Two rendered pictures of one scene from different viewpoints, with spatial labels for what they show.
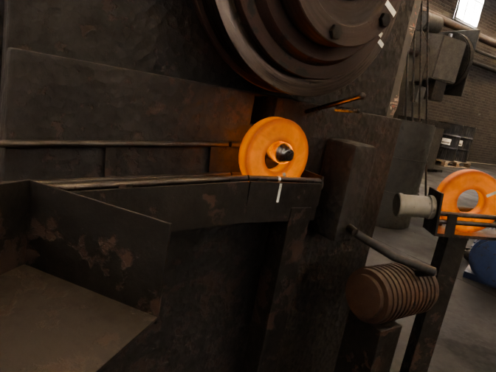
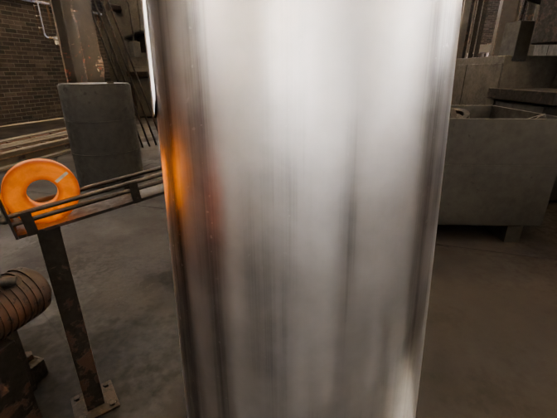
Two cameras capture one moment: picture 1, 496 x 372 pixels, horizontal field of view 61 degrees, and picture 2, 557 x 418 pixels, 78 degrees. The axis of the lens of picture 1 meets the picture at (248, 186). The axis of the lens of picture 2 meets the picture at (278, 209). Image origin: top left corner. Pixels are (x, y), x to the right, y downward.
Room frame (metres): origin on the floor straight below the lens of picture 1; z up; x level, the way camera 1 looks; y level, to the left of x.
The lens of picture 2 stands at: (0.05, -0.53, 0.98)
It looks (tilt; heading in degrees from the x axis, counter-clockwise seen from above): 22 degrees down; 323
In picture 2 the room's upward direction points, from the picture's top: straight up
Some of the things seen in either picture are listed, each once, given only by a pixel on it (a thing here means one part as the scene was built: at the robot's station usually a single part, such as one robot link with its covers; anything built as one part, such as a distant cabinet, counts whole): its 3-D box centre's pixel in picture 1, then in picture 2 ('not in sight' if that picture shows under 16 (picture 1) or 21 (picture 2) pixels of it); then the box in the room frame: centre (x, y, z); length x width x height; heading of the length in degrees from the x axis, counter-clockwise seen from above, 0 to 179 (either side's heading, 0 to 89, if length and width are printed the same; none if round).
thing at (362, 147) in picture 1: (340, 189); not in sight; (1.01, -0.23, 0.68); 0.11 x 0.08 x 0.24; 36
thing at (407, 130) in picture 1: (387, 169); (104, 133); (3.60, -1.15, 0.45); 0.59 x 0.59 x 0.89
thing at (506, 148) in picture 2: not in sight; (437, 163); (1.25, -2.78, 0.39); 1.03 x 0.83 x 0.77; 51
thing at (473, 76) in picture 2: not in sight; (480, 115); (1.77, -4.44, 0.55); 1.10 x 0.53 x 1.10; 146
